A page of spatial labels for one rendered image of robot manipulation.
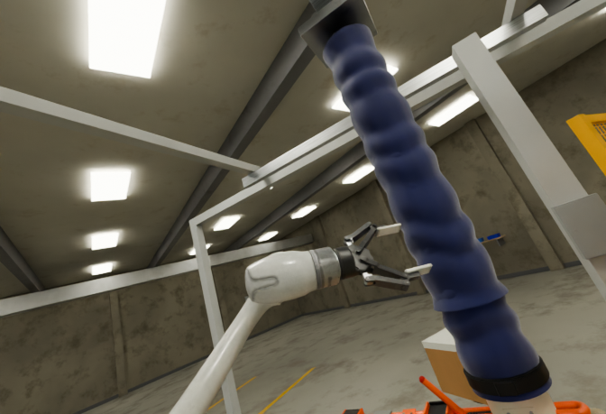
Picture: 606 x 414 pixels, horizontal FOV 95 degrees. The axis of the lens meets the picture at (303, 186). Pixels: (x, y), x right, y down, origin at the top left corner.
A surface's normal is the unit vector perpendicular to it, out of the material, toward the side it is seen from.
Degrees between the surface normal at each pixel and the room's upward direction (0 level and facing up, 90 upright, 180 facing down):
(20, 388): 90
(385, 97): 82
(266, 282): 98
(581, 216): 90
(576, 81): 90
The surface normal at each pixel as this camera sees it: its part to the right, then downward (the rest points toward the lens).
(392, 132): -0.42, -0.44
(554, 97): -0.78, 0.06
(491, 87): -0.48, -0.13
